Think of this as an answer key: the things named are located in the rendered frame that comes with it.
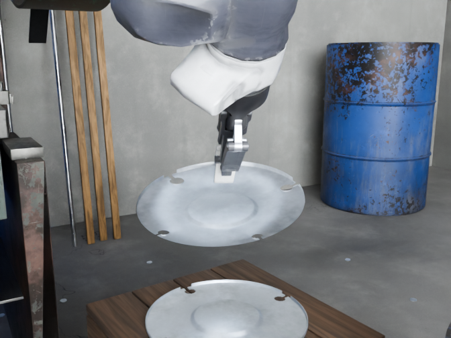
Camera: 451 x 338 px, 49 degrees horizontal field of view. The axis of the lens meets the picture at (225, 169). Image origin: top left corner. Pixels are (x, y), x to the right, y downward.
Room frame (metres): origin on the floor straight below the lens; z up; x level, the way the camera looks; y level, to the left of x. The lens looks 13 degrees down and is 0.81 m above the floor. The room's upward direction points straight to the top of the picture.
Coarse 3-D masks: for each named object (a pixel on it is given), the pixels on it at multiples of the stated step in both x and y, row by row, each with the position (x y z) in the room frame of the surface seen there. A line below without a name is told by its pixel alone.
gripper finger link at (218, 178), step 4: (216, 164) 0.70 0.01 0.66; (220, 164) 0.70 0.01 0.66; (216, 168) 0.71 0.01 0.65; (216, 172) 0.72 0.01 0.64; (220, 172) 0.72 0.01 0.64; (232, 172) 0.72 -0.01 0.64; (216, 176) 0.73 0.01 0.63; (220, 176) 0.73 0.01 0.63; (224, 176) 0.73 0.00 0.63; (228, 176) 0.73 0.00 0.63; (232, 176) 0.73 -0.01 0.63; (216, 180) 0.73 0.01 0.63; (220, 180) 0.73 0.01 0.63; (224, 180) 0.74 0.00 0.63; (228, 180) 0.74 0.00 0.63; (232, 180) 0.74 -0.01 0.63
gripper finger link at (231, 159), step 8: (232, 144) 0.59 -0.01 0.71; (248, 144) 0.59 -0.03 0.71; (224, 152) 0.63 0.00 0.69; (232, 152) 0.61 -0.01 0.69; (240, 152) 0.61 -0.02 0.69; (224, 160) 0.63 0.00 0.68; (232, 160) 0.63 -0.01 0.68; (240, 160) 0.63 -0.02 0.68; (224, 168) 0.66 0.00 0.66; (232, 168) 0.66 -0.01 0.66
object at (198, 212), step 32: (160, 192) 0.76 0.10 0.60; (192, 192) 0.77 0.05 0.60; (224, 192) 0.79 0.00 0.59; (256, 192) 0.78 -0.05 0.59; (288, 192) 0.79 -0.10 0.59; (160, 224) 0.84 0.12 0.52; (192, 224) 0.84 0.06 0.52; (224, 224) 0.86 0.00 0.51; (256, 224) 0.86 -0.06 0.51; (288, 224) 0.87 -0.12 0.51
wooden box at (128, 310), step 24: (240, 264) 1.05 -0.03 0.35; (144, 288) 0.93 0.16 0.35; (168, 288) 0.93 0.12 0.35; (288, 288) 0.93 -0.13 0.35; (96, 312) 0.83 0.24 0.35; (120, 312) 0.83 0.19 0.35; (144, 312) 0.83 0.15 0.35; (312, 312) 0.83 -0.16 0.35; (336, 312) 0.83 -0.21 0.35; (96, 336) 0.82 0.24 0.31; (120, 336) 0.75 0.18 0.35; (144, 336) 0.75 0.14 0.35; (312, 336) 0.75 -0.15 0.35; (336, 336) 0.75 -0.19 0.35; (360, 336) 0.75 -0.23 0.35; (384, 336) 0.75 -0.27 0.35
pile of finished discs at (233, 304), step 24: (192, 288) 0.93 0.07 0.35; (216, 288) 0.93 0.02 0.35; (240, 288) 0.93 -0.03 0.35; (264, 288) 0.93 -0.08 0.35; (168, 312) 0.83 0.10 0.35; (192, 312) 0.83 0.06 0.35; (216, 312) 0.82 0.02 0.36; (240, 312) 0.82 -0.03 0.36; (264, 312) 0.83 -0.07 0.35; (288, 312) 0.83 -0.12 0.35; (168, 336) 0.75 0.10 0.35; (192, 336) 0.75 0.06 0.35; (216, 336) 0.75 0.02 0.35; (240, 336) 0.75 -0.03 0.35; (264, 336) 0.75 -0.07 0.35; (288, 336) 0.75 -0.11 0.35
